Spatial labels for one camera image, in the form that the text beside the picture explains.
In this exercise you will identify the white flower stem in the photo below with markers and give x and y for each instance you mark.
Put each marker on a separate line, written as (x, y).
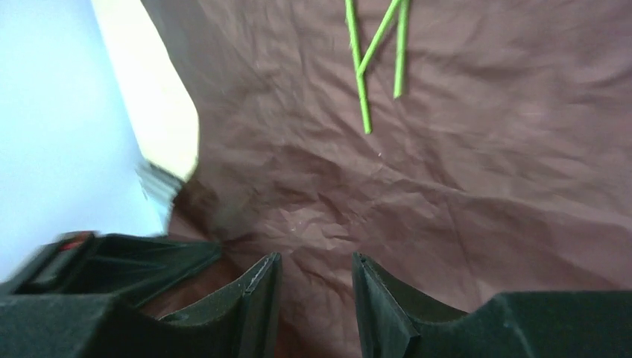
(401, 43)

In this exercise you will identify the pale pink flower stem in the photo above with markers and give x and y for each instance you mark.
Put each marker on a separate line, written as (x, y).
(378, 36)

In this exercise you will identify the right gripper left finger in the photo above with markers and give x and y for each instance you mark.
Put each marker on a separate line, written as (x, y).
(238, 320)

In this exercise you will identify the dark red wrapping paper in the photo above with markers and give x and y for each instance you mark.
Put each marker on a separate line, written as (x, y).
(505, 165)

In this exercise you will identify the peach flower stem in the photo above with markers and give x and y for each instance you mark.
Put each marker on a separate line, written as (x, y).
(355, 47)

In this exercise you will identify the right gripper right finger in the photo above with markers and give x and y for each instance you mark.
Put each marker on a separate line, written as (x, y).
(396, 320)

